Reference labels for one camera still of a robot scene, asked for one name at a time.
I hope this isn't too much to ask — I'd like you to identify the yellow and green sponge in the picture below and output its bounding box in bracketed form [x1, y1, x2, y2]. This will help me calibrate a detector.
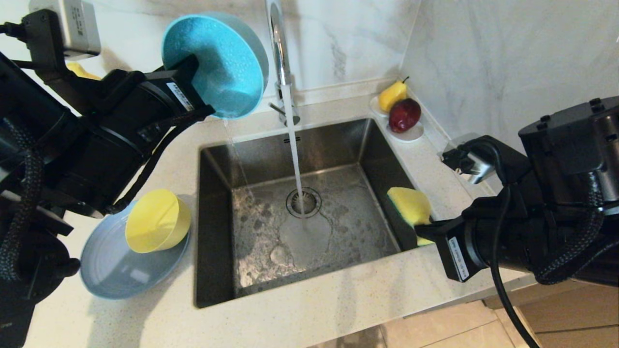
[387, 187, 434, 247]

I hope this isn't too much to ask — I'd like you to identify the teal bowl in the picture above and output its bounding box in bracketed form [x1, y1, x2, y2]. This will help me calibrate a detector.
[162, 12, 269, 119]

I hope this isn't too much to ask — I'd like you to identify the orange dish soap bottle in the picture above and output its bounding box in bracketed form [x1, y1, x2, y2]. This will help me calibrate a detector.
[68, 62, 101, 81]

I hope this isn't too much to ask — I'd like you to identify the chrome kitchen faucet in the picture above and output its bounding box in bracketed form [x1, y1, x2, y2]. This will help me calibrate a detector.
[265, 0, 301, 127]

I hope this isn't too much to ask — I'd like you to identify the metal sink drain strainer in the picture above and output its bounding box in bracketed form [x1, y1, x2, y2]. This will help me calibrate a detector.
[285, 187, 322, 219]

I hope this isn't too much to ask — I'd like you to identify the stainless steel sink basin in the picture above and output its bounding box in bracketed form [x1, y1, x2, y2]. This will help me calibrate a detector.
[195, 117, 445, 309]

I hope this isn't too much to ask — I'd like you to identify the yellow-green bowl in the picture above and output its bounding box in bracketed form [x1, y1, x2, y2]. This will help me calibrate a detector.
[125, 188, 192, 254]

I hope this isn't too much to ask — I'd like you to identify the dark red apple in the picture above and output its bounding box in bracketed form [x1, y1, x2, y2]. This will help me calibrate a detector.
[388, 98, 421, 133]

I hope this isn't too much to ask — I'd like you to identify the beige wooden cabinet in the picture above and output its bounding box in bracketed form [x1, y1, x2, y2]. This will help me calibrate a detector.
[482, 280, 619, 348]

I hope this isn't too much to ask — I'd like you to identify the yellow pear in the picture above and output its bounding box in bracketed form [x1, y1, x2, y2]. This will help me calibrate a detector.
[378, 76, 410, 113]

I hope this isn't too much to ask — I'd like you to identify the blue-grey plate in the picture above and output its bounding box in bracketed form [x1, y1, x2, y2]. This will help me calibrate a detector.
[80, 201, 192, 299]

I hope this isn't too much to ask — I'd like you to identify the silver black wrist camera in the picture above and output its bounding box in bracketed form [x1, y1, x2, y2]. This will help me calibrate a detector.
[439, 133, 503, 184]

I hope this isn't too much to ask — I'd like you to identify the black braided cable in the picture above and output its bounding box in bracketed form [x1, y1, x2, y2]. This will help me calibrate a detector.
[534, 174, 619, 286]
[0, 106, 216, 283]

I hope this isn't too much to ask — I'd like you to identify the white framed wrist camera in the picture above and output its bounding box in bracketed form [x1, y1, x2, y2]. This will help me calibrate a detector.
[29, 0, 101, 59]

